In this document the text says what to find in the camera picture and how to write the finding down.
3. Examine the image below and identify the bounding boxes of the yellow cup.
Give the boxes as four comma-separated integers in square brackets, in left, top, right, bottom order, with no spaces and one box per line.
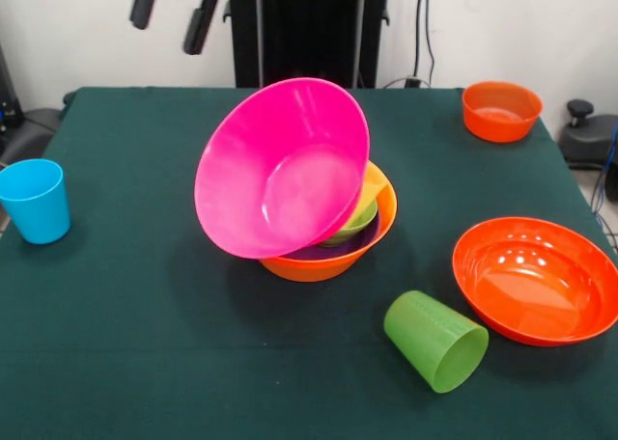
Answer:
[347,162,390,219]

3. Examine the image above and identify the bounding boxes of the black wall cable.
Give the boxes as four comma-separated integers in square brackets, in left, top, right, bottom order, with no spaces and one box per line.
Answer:
[412,0,437,82]

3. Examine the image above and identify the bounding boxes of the large orange bowl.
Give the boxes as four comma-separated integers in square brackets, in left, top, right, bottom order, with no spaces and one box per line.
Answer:
[258,162,399,283]

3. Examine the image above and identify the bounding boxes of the wide red-orange bowl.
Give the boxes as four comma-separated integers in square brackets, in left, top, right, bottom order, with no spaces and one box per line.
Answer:
[451,216,618,348]

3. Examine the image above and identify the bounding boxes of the green cup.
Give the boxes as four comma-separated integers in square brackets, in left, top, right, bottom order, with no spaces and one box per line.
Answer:
[383,289,491,395]

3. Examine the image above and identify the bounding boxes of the dark green tablecloth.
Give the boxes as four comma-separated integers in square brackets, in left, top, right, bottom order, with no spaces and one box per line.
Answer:
[0,86,618,440]

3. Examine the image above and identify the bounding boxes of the blue cup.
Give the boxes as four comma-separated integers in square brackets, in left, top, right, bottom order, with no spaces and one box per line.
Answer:
[0,158,71,246]

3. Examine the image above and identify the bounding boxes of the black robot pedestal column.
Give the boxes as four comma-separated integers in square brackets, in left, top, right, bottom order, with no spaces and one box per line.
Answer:
[222,0,391,90]

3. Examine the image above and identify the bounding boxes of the black stand base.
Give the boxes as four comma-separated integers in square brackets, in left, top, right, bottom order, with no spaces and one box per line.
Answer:
[558,98,618,172]
[0,106,64,171]

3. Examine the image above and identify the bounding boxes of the blue cables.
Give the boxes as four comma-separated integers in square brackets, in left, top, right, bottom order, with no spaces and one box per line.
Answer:
[591,121,618,248]

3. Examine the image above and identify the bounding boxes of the small orange bowl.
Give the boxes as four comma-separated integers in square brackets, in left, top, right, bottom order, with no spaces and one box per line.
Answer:
[462,80,545,144]

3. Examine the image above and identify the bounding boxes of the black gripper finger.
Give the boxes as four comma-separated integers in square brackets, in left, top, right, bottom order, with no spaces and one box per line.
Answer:
[182,0,222,56]
[128,0,159,31]

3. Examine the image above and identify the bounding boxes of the dark equipment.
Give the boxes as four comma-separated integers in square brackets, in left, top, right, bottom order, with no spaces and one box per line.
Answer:
[0,43,26,140]

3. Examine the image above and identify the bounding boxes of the purple bowl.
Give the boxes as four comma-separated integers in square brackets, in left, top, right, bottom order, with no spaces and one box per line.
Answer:
[279,215,382,261]

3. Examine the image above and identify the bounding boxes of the small green bowl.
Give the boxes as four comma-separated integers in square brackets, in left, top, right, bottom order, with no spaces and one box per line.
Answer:
[318,198,379,248]

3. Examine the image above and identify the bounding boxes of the large pink bowl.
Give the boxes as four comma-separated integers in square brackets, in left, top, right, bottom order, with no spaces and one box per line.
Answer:
[193,76,372,261]

